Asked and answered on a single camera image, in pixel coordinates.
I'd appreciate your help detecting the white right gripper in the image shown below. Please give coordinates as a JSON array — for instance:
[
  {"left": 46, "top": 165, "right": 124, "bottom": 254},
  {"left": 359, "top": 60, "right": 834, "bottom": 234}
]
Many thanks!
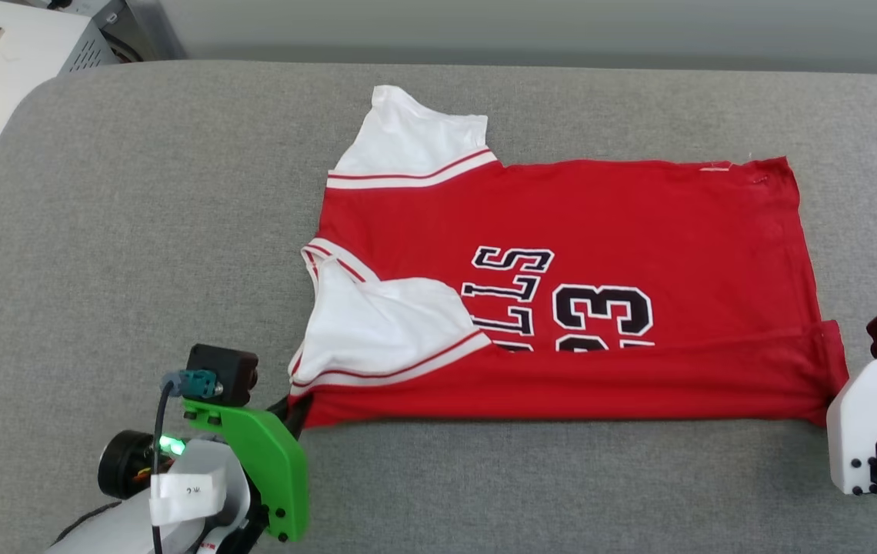
[{"left": 826, "top": 354, "right": 877, "bottom": 495}]

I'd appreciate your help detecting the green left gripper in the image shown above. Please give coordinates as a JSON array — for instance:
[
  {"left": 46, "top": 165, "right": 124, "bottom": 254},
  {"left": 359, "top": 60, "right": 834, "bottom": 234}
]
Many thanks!
[{"left": 182, "top": 394, "right": 313, "bottom": 542}]

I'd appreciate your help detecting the red white basketball jersey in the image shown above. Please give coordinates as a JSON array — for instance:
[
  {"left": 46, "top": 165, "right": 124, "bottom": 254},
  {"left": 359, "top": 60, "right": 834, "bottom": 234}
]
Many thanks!
[{"left": 288, "top": 85, "right": 851, "bottom": 429}]

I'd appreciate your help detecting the white appliance box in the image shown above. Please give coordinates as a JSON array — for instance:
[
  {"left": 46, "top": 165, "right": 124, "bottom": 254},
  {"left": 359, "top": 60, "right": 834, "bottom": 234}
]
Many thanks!
[{"left": 0, "top": 0, "right": 121, "bottom": 232}]

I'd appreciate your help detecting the white backdrop panel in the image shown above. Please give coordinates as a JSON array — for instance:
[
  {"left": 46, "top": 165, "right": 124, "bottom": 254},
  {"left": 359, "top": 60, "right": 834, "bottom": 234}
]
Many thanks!
[{"left": 160, "top": 0, "right": 877, "bottom": 75}]

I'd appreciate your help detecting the teal left camera connector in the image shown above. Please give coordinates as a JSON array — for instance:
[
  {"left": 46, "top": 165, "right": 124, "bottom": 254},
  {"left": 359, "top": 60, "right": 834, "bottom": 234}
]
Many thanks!
[{"left": 162, "top": 369, "right": 224, "bottom": 399}]

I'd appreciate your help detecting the white paper cable tag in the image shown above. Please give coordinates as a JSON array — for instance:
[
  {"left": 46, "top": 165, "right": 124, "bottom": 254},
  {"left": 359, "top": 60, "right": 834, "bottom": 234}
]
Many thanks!
[{"left": 150, "top": 471, "right": 225, "bottom": 525}]

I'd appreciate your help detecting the black left camera cable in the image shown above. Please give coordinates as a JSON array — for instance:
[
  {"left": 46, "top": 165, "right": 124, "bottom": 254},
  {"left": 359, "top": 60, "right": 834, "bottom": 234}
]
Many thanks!
[{"left": 149, "top": 381, "right": 178, "bottom": 554}]

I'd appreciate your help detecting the grey metal panel frame leg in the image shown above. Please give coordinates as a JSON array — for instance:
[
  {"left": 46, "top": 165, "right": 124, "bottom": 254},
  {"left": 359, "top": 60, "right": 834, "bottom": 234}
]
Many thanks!
[{"left": 125, "top": 0, "right": 187, "bottom": 62}]

